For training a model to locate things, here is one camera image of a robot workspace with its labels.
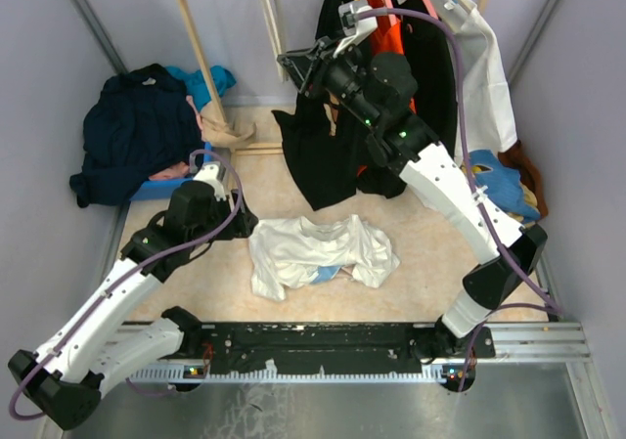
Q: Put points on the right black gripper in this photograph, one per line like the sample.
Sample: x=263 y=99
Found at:
x=298 y=63

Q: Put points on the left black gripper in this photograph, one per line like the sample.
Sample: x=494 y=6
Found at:
x=241 y=226

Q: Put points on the white t shirt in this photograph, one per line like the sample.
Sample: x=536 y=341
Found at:
x=293 y=253

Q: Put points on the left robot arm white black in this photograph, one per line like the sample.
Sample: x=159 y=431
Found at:
x=67 y=376

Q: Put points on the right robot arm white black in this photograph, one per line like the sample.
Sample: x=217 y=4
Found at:
x=504 y=249

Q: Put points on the black printed hanging shirt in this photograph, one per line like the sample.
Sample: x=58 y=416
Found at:
x=325 y=157

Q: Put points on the orange hanging shirt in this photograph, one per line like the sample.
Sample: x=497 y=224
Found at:
x=391 y=38

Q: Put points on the white hanging shirt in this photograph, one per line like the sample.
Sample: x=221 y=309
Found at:
x=488 y=108

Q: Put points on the pink garment in basket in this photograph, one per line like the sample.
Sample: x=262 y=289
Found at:
x=177 y=171

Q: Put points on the beige garment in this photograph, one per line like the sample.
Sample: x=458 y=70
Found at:
x=223 y=134

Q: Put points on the blue plastic basket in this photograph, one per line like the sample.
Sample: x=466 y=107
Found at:
x=152 y=190

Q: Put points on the teal garment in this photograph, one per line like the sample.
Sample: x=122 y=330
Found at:
x=196 y=86

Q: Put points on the navy blue garment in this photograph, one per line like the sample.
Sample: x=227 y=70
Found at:
x=141 y=125

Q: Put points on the wooden clothes rack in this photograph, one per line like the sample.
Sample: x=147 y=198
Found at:
x=204 y=65

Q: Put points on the blue yellow printed garment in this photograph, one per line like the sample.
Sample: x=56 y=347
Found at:
x=504 y=188

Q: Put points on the brown garment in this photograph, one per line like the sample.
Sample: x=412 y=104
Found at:
x=516 y=158

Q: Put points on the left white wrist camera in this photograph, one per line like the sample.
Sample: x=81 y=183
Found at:
x=212 y=174

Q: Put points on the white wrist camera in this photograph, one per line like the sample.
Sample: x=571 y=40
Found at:
x=355 y=26
x=212 y=174

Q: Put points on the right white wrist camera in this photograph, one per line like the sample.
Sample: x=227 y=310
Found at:
x=355 y=26

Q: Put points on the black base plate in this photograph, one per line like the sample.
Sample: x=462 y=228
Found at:
x=355 y=348

